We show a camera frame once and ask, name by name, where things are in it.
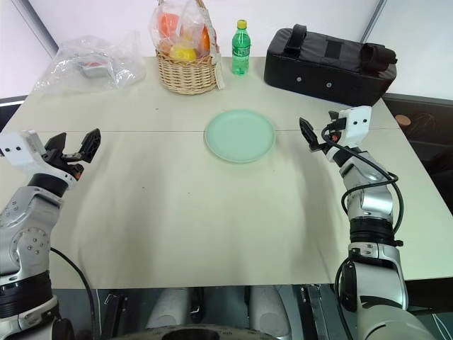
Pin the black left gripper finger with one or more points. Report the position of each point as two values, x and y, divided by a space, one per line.
56 143
90 145

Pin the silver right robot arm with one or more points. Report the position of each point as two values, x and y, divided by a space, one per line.
371 212

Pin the silver robot right leg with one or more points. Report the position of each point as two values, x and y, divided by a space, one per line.
269 308

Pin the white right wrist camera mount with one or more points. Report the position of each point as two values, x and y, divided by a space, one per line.
355 125

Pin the crumpled clear plastic bag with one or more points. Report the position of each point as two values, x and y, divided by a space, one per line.
70 56

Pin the black padded carry case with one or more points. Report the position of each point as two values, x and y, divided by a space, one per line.
325 67

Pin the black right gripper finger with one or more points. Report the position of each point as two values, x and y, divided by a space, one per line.
332 115
308 134

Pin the cream tablecloth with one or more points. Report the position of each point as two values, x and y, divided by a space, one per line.
177 212

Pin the green plastic bottle yellow cap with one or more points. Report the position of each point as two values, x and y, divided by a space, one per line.
240 49

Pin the clear plastic fruit bag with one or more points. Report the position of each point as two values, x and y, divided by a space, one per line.
177 25

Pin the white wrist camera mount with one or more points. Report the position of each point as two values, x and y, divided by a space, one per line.
19 148
355 125

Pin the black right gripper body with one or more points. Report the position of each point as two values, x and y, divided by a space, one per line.
331 139

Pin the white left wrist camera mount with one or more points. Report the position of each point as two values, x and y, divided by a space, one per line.
19 148

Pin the brown round disc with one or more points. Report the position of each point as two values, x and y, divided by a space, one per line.
403 120

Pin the light green round plate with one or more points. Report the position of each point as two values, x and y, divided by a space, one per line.
240 135

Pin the silver robot leg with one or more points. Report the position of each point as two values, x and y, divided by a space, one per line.
170 308
269 308

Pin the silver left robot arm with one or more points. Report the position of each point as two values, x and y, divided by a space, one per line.
26 226

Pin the grey aluminium frame post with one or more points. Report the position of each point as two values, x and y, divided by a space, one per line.
373 17
35 25

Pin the silver robot left leg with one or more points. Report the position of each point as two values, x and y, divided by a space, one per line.
170 308

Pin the yellow lemon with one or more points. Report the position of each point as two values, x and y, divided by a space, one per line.
183 53

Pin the dark side table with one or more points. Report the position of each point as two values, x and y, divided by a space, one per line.
424 141

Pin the dark rounded robot torso rim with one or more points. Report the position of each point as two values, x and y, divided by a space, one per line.
198 333

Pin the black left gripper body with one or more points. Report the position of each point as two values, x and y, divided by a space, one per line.
65 162

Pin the small grey box red content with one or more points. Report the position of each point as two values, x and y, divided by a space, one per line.
93 69

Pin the woven wicker basket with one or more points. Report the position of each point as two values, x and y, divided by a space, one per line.
185 76

